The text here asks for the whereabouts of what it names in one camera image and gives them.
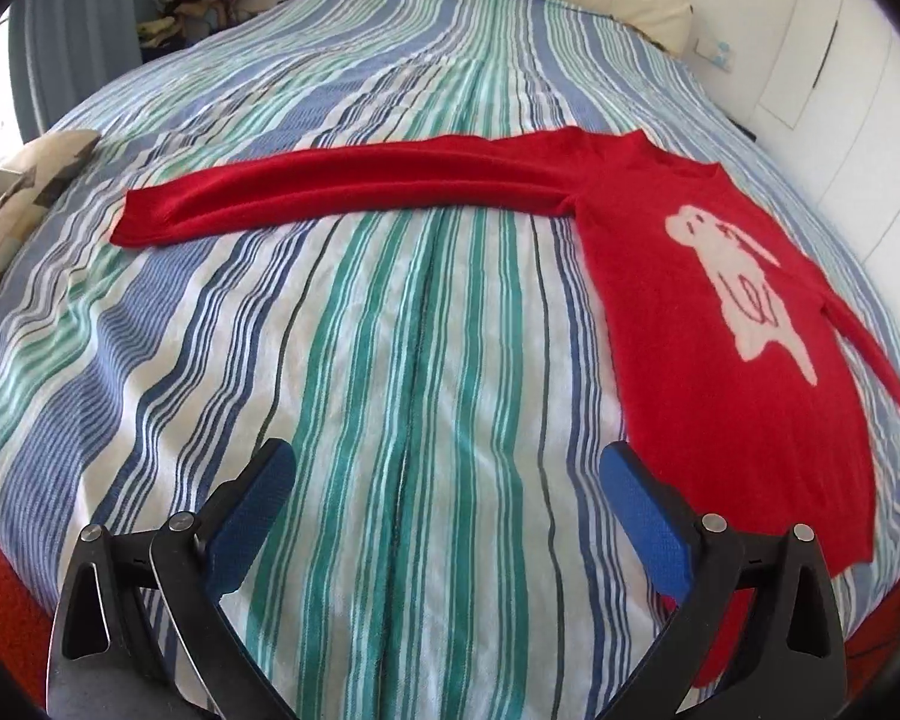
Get beige patterned cushion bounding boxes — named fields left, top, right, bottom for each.
left=0, top=129, right=102, bottom=301

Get blue-grey curtain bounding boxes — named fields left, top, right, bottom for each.
left=7, top=0, right=167, bottom=145

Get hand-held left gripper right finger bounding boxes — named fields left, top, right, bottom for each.
left=598, top=441, right=848, bottom=720

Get pile of colourful clothes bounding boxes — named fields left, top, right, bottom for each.
left=136, top=0, right=260, bottom=65

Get striped bedspread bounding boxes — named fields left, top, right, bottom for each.
left=0, top=0, right=900, bottom=720

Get wall socket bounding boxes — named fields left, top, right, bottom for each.
left=694, top=36, right=736, bottom=73

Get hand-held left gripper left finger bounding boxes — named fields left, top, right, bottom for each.
left=47, top=438, right=301, bottom=720

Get red sweater with white dog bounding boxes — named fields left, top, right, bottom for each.
left=110, top=127, right=900, bottom=691

